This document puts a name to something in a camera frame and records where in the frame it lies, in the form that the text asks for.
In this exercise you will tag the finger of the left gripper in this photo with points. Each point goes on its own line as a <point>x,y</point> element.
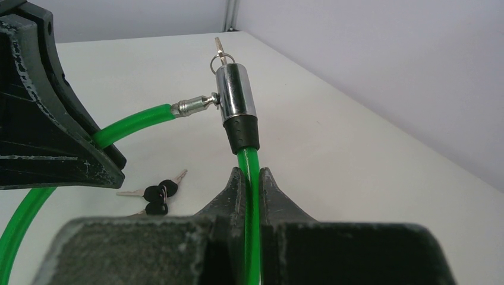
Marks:
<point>46,132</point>

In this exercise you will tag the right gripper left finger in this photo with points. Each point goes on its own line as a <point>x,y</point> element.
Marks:
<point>205,248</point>

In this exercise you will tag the black headed padlock keys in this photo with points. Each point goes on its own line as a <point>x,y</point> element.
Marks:
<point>156,195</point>

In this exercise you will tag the left aluminium corner post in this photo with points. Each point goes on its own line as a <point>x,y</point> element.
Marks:
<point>230,15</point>

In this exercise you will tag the silver key bunch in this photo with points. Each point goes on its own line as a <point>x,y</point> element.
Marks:
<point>221,55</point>

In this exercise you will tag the green cable lock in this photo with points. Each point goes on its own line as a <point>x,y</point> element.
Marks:
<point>240,121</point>

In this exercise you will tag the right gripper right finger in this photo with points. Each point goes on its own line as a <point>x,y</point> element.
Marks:
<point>298,249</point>

